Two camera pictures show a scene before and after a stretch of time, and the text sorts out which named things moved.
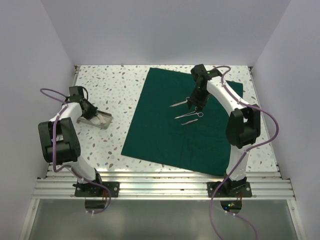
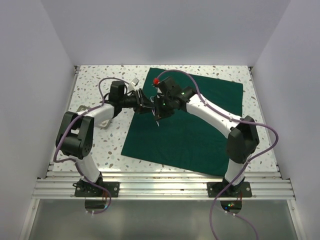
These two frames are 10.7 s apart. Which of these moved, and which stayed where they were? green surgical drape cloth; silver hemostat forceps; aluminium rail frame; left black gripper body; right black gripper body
Moved: right black gripper body; left black gripper body; silver hemostat forceps
Stayed: green surgical drape cloth; aluminium rail frame
